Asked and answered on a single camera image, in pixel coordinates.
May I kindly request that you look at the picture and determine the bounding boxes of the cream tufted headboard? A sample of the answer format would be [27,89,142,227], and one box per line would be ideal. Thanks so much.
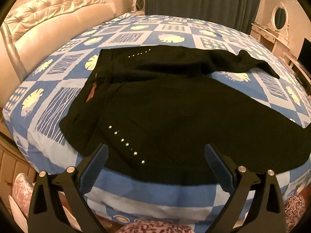
[1,0,124,107]

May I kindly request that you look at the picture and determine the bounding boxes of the white vanity dresser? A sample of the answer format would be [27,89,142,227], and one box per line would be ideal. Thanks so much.
[250,23,289,58]

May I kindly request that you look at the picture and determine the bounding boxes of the pink floral slipper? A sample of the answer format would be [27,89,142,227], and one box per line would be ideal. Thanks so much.
[12,173,34,218]
[285,194,306,232]

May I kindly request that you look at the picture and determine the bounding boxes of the blue white patterned bedsheet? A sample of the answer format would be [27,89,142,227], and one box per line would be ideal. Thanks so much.
[3,14,310,232]

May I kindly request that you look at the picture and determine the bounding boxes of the pink floral slipper left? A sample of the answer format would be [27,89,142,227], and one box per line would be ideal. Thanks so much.
[12,173,34,218]

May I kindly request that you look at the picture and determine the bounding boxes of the black television screen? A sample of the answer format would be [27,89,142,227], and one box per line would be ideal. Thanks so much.
[297,38,311,73]

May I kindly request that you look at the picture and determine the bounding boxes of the dark green curtain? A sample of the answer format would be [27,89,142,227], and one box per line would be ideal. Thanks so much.
[145,0,260,34]

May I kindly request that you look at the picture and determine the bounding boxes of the black studded pants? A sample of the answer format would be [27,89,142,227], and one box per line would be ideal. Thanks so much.
[59,45,310,186]

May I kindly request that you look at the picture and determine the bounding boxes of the pink floral slipper right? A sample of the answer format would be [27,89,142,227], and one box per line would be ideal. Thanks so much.
[285,194,306,232]

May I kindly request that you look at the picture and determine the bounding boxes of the oval vanity mirror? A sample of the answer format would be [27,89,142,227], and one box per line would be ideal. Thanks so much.
[268,2,289,39]

